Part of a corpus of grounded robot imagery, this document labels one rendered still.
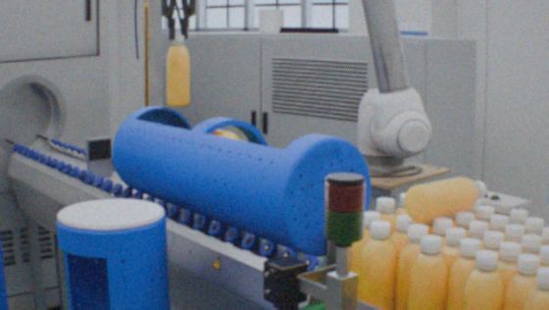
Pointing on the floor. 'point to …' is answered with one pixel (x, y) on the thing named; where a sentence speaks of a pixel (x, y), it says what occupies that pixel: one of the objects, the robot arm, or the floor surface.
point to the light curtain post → (153, 71)
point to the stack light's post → (342, 291)
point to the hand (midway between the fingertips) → (177, 28)
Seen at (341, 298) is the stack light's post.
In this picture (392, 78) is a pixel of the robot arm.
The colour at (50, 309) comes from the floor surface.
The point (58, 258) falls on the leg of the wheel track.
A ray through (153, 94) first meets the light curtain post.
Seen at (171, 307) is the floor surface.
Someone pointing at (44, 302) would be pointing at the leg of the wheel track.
